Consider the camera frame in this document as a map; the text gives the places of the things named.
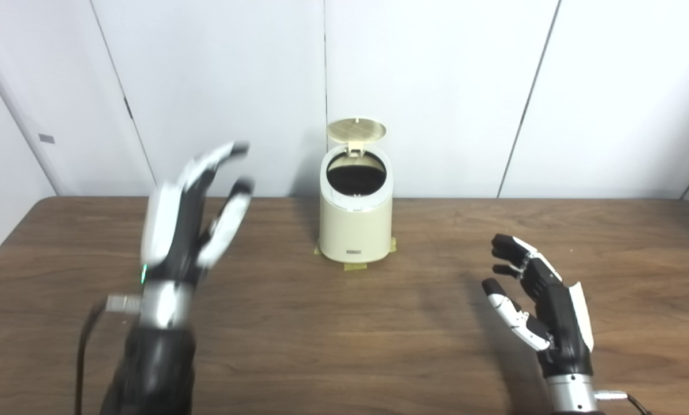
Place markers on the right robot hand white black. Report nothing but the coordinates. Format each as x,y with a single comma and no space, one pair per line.
557,311

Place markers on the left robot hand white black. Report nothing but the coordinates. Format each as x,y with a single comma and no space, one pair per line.
174,230

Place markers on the cream-colored bin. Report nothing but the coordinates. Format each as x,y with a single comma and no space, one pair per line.
356,230

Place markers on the cream round bin lid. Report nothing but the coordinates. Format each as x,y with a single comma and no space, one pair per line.
357,129

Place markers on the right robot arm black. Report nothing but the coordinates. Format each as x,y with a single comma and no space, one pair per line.
572,395

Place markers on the black wall panel hinge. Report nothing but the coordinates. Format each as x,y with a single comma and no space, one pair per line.
128,107

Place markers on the grey wall label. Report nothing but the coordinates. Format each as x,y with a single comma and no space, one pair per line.
46,138

